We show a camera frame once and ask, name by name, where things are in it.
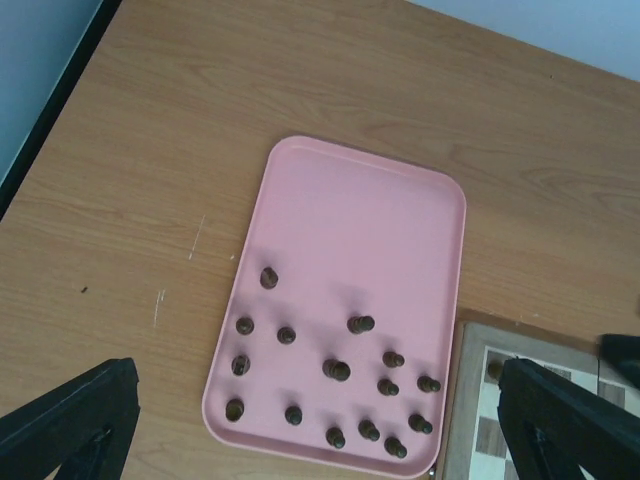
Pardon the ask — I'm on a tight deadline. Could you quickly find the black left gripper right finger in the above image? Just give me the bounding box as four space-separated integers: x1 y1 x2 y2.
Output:
498 359 639 479

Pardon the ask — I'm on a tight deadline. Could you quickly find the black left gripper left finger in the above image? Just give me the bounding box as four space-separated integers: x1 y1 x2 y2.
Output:
1 358 140 479

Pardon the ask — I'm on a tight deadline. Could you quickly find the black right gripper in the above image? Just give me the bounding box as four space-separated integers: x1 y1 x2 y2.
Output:
599 334 640 388

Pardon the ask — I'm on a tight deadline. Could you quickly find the dark chess knight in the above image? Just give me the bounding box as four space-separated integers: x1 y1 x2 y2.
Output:
384 436 408 459

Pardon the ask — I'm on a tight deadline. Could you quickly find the dark chess rook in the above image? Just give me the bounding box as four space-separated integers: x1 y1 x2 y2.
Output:
358 419 380 442

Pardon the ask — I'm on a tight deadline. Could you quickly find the wooden chess board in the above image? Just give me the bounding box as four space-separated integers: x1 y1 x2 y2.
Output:
434 308 639 479

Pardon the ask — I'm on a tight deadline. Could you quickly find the dark chess piece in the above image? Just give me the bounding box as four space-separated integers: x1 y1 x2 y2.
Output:
416 375 441 393
235 316 255 336
260 266 279 290
408 413 433 435
231 354 251 376
325 426 346 450
347 315 375 335
487 362 503 382
225 398 244 423
322 359 351 382
377 378 399 396
284 405 303 426
382 351 405 368
277 326 296 345

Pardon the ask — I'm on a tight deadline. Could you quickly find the pink plastic tray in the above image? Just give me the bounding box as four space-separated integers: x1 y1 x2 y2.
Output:
202 136 466 479

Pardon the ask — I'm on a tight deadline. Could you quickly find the black aluminium frame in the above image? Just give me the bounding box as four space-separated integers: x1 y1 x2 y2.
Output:
1 1 121 213

